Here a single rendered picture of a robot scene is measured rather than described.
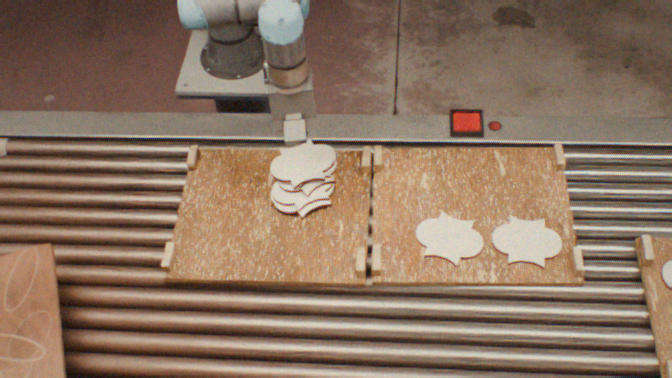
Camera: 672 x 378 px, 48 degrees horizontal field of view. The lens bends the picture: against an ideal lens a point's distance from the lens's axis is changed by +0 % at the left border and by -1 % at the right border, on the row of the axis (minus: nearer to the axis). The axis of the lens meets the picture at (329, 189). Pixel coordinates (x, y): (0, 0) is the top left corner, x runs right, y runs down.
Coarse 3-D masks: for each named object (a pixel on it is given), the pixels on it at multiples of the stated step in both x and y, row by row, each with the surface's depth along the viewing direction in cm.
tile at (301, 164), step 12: (288, 156) 163; (300, 156) 163; (312, 156) 163; (324, 156) 162; (276, 168) 161; (288, 168) 161; (300, 168) 161; (312, 168) 161; (324, 168) 160; (288, 180) 159; (300, 180) 159; (312, 180) 159; (324, 180) 159
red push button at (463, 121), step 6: (456, 114) 177; (462, 114) 177; (468, 114) 177; (474, 114) 177; (456, 120) 176; (462, 120) 176; (468, 120) 176; (474, 120) 175; (456, 126) 175; (462, 126) 175; (468, 126) 174; (474, 126) 174
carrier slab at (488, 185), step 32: (384, 160) 169; (416, 160) 168; (448, 160) 168; (480, 160) 167; (512, 160) 166; (544, 160) 166; (384, 192) 163; (416, 192) 163; (448, 192) 162; (480, 192) 161; (512, 192) 161; (544, 192) 160; (384, 224) 158; (416, 224) 157; (480, 224) 156; (384, 256) 153; (416, 256) 152; (480, 256) 151
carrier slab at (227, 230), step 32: (224, 160) 172; (256, 160) 171; (352, 160) 169; (192, 192) 167; (224, 192) 166; (256, 192) 166; (352, 192) 164; (192, 224) 161; (224, 224) 161; (256, 224) 160; (288, 224) 160; (320, 224) 159; (352, 224) 158; (192, 256) 156; (224, 256) 156; (256, 256) 155; (288, 256) 155; (320, 256) 154; (352, 256) 154
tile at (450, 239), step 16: (432, 224) 156; (448, 224) 156; (464, 224) 155; (432, 240) 153; (448, 240) 153; (464, 240) 153; (480, 240) 153; (432, 256) 152; (448, 256) 151; (464, 256) 151
